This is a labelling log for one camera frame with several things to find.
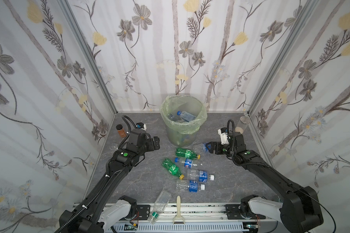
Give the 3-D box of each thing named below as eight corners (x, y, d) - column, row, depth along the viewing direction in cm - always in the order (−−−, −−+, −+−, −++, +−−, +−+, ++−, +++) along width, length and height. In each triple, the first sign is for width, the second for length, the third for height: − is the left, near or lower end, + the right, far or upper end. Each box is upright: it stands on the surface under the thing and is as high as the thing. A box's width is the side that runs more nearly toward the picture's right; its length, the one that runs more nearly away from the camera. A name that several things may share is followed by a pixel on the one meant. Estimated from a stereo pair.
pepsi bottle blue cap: (174, 162, 92) (174, 159, 89) (177, 156, 95) (177, 153, 92) (195, 171, 89) (195, 168, 86) (197, 165, 92) (198, 162, 88)
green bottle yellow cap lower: (161, 164, 91) (160, 162, 88) (166, 159, 93) (166, 157, 90) (179, 182, 84) (179, 180, 81) (184, 176, 86) (185, 174, 83)
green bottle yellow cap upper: (175, 155, 95) (175, 152, 92) (177, 149, 98) (177, 146, 95) (199, 161, 92) (200, 159, 89) (200, 155, 95) (201, 152, 92)
